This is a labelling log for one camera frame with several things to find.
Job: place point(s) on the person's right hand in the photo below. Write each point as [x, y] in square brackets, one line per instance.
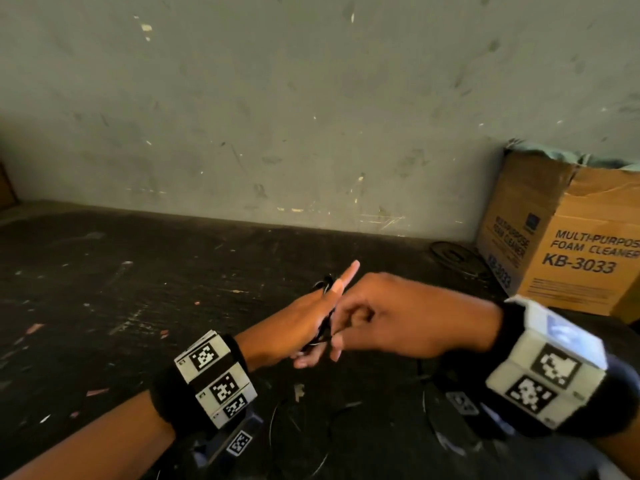
[420, 317]

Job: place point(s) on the person's left hand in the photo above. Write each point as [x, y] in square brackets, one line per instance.
[280, 334]

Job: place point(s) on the person's right fingers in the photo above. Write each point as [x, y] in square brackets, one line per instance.
[350, 322]

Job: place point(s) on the person's right forearm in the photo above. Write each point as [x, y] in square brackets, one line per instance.
[622, 452]

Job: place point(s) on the person's left forearm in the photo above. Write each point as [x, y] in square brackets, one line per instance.
[95, 439]

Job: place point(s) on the black round disc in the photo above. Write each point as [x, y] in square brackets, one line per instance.
[457, 258]

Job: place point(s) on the white marker wrist tracker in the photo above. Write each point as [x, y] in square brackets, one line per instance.
[545, 369]
[215, 382]

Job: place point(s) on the brown cardboard box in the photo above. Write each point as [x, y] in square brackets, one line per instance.
[565, 239]

